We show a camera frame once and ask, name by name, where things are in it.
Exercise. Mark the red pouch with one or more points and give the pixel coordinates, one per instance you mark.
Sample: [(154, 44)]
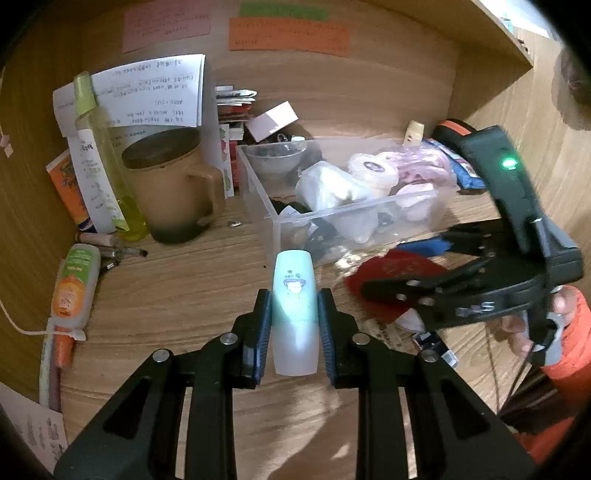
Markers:
[(392, 272)]

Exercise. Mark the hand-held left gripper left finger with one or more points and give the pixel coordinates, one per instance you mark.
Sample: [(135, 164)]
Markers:
[(264, 332)]

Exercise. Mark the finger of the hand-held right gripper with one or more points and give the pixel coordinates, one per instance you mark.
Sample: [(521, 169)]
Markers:
[(429, 244), (401, 288)]

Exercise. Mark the blue patchwork pouch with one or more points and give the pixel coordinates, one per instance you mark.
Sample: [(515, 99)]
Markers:
[(461, 170)]

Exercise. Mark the green paper note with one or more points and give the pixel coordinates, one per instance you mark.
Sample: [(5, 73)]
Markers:
[(281, 11)]

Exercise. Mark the grey bowl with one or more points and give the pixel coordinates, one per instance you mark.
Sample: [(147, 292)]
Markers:
[(272, 161)]

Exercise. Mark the black item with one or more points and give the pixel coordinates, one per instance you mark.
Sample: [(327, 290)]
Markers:
[(318, 233)]

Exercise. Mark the mint white small bottle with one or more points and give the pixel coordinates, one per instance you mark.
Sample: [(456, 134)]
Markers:
[(295, 332)]

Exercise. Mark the black orange zip case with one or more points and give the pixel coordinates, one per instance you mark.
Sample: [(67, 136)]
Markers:
[(449, 126)]

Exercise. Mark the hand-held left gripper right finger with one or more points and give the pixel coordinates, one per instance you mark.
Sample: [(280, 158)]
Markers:
[(325, 337)]

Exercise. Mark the person's right forearm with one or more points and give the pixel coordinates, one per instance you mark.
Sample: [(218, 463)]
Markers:
[(575, 360)]

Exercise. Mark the brown lidded mug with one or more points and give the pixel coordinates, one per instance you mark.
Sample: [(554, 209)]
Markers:
[(171, 198)]

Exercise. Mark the cream tube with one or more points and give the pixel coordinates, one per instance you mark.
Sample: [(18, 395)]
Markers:
[(414, 131)]

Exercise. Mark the white paper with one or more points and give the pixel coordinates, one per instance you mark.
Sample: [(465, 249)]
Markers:
[(32, 424)]

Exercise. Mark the wooden desktop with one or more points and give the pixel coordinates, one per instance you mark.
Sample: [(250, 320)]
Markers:
[(184, 300)]

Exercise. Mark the printed paper sheet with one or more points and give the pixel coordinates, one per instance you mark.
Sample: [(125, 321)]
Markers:
[(152, 92)]

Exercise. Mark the round cream container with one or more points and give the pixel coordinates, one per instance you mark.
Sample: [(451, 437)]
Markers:
[(371, 166)]

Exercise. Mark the white pink small box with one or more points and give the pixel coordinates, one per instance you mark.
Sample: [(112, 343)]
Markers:
[(272, 120)]

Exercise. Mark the orange pen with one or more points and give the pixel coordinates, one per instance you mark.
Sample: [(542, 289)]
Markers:
[(62, 350)]

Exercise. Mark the stack of booklets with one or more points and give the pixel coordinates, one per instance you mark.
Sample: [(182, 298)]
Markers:
[(231, 106)]

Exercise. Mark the white cloth pouch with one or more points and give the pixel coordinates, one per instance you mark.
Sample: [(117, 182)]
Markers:
[(323, 184)]

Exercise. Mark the orange paper note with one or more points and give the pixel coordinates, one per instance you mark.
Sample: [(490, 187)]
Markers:
[(291, 37)]

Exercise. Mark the person's right hand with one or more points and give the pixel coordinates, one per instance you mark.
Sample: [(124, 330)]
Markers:
[(516, 332)]

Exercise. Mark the white printed tube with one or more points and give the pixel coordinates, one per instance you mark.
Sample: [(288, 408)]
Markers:
[(92, 184)]

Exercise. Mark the pink round case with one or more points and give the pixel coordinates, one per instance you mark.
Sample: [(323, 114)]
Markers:
[(418, 198)]

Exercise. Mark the pink paper note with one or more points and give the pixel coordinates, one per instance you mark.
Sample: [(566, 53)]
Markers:
[(166, 27)]

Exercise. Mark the clear plastic box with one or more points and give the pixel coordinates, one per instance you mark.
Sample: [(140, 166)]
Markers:
[(415, 224)]

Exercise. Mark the yellow spray bottle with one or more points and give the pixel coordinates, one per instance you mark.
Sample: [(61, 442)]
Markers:
[(111, 175)]

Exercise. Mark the orange green small tube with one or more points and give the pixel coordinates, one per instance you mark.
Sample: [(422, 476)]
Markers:
[(74, 286)]

